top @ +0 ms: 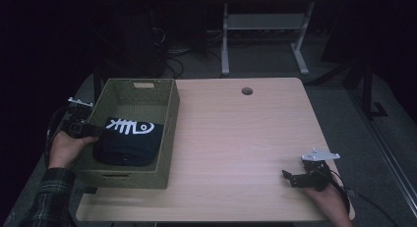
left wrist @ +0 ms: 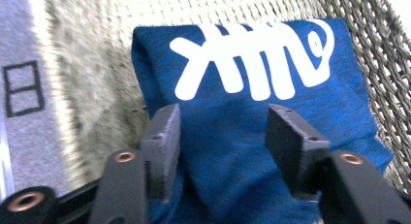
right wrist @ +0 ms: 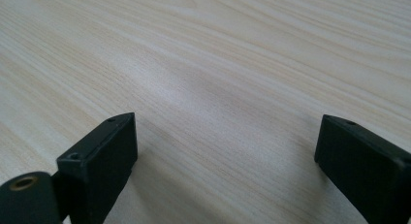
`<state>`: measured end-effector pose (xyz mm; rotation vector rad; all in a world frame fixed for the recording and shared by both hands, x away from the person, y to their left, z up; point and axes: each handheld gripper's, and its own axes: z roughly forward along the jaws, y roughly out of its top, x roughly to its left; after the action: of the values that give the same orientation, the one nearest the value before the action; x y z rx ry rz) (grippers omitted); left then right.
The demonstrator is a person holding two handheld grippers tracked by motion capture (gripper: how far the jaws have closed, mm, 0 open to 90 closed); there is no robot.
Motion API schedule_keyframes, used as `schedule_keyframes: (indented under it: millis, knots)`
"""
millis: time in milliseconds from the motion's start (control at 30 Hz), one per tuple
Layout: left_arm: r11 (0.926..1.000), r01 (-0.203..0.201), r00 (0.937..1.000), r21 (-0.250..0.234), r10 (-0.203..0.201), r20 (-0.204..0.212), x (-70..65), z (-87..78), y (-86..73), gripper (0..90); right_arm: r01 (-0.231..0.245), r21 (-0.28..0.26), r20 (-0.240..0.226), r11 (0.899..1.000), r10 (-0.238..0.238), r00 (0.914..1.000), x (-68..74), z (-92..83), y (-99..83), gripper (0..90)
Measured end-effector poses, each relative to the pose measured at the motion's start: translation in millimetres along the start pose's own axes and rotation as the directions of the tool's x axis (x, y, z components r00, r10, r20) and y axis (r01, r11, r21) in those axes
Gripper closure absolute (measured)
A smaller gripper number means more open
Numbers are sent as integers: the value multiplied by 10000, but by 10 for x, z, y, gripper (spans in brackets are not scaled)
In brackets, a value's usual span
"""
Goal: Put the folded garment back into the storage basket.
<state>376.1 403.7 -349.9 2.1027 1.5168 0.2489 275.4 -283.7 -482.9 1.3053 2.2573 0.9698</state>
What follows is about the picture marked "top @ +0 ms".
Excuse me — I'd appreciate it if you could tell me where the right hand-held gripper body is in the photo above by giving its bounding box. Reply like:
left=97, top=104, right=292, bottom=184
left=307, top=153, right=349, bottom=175
left=294, top=147, right=341, bottom=193

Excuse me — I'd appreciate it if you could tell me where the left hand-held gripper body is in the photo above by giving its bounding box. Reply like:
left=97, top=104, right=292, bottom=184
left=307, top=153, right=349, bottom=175
left=60, top=96, right=95, bottom=140

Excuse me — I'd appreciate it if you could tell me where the green woven storage basket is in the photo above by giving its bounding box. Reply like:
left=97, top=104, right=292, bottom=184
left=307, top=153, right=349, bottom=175
left=72, top=77, right=181, bottom=190

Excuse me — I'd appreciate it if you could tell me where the person's left hand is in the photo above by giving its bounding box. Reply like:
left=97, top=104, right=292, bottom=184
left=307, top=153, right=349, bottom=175
left=48, top=131, right=99, bottom=170

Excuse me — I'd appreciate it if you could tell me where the person's right hand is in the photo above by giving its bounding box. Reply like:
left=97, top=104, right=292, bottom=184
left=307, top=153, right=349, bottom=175
left=302, top=182, right=354, bottom=227

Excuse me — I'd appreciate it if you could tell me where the dark fishbone print shirt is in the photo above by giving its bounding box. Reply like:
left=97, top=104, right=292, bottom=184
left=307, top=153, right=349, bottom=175
left=103, top=116, right=165, bottom=146

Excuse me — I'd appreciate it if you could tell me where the black metal stand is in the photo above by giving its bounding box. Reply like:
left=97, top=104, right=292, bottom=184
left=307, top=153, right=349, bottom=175
left=342, top=56, right=388, bottom=121

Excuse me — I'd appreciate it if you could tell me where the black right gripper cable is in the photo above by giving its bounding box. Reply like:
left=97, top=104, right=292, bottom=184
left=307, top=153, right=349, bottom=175
left=328, top=169, right=402, bottom=227

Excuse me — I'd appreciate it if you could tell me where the aluminium floor rail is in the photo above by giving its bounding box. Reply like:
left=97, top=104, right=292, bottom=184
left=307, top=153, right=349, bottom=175
left=347, top=85, right=417, bottom=219

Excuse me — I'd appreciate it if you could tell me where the tangle of floor cables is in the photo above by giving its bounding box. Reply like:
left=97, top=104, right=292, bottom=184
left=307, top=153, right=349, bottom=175
left=153, top=25, right=224, bottom=80

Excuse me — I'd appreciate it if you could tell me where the white metal table frame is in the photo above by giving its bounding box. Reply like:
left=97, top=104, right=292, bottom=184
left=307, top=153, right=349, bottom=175
left=220, top=1, right=316, bottom=78

